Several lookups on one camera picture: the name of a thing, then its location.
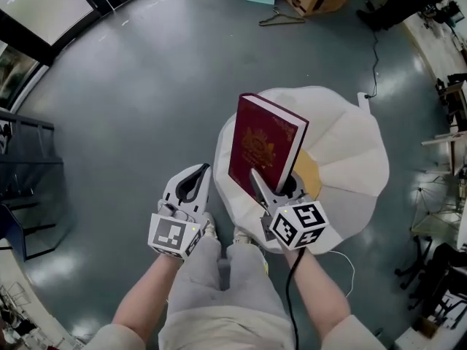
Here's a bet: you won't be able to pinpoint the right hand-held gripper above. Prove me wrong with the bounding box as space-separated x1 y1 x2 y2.
249 168 331 252

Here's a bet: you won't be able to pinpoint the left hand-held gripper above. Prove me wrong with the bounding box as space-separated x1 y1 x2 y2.
147 163 212 262

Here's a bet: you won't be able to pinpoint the dark red hardcover book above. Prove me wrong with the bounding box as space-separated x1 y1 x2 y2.
228 93 310 202

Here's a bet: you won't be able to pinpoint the person's left forearm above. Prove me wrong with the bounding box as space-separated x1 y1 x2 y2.
111 252 184 330

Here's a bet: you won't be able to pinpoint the person's right forearm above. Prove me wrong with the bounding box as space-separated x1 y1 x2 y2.
284 247 353 338

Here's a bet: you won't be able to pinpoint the yellow seat pad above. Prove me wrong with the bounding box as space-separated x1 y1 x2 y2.
293 149 324 201

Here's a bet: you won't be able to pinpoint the person's left shoe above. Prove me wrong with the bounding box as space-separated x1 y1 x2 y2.
201 211 219 248

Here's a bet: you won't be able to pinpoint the person's shoe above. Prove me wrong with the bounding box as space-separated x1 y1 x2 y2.
201 211 219 248
232 226 262 246

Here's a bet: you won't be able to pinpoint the person's right shoe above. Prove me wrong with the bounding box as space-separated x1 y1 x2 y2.
232 226 262 246

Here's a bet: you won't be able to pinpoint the white power strip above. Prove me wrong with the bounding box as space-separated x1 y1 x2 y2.
357 91 371 115

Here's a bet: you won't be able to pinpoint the person's beige trousers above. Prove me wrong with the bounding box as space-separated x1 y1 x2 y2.
158 227 297 350

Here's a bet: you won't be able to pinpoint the black metal rack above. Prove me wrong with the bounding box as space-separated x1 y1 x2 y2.
0 108 66 263

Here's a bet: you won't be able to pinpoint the person's beige top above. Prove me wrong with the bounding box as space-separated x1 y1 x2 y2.
80 314 388 350

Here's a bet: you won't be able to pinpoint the black office chair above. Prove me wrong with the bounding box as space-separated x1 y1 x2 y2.
395 234 467 322

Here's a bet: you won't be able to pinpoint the small cardboard box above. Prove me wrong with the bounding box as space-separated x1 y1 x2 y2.
411 314 441 339

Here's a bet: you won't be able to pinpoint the white work desk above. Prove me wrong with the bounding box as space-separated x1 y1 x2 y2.
400 9 467 89

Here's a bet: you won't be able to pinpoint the black-framed glass door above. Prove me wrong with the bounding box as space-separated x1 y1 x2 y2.
0 0 144 67

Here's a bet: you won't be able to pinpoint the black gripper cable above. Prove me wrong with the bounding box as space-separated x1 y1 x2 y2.
285 246 306 350

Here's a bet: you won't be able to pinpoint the thin white cable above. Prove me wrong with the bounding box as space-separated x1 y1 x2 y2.
327 249 356 299

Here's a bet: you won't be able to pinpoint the white wire frame rack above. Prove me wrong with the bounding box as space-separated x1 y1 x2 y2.
410 171 467 237

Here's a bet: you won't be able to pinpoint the black floor cable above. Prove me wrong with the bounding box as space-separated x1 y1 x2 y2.
363 0 381 100

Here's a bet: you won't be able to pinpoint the wire clothes hanger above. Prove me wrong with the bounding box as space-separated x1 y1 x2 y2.
258 7 307 28

